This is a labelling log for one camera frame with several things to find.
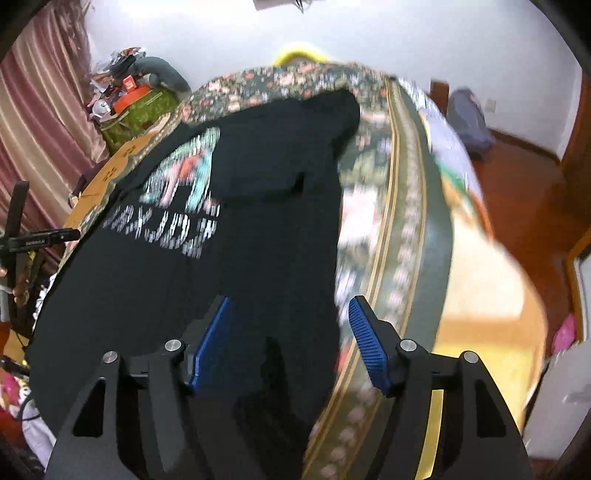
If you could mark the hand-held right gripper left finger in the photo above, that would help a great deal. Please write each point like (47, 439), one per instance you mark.
(210, 346)

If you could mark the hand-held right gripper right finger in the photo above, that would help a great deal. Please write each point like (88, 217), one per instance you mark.
(367, 346)

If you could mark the wooden door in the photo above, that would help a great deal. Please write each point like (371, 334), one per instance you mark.
(575, 138)

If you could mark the floral blanket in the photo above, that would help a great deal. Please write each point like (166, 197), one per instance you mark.
(383, 221)

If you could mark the orange box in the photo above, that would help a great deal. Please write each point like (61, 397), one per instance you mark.
(134, 98)

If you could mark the dark maroon cloth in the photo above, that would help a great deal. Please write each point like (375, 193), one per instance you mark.
(85, 184)

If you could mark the white wall socket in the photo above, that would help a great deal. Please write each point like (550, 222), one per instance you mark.
(490, 106)

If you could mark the grey backpack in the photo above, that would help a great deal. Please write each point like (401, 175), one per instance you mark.
(466, 115)

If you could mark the yellow foam arch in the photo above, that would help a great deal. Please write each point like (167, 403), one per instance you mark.
(300, 50)

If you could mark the grey plush cushion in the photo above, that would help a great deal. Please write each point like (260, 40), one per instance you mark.
(166, 74)

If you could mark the small red box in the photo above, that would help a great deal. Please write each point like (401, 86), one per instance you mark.
(129, 84)

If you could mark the wooden wardrobe with white doors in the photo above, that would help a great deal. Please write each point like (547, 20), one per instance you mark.
(572, 277)

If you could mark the green fabric bag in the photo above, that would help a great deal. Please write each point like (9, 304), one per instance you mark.
(138, 115)

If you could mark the black tripod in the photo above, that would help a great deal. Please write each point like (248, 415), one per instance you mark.
(37, 240)

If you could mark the striped pink curtain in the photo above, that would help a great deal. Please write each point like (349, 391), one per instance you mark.
(37, 115)

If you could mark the cartoon printed bed sheet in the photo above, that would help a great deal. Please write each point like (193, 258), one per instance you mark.
(498, 300)

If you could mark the black printed t-shirt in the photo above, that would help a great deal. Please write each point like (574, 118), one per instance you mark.
(258, 240)

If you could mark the pink toy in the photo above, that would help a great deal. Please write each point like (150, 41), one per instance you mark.
(564, 334)

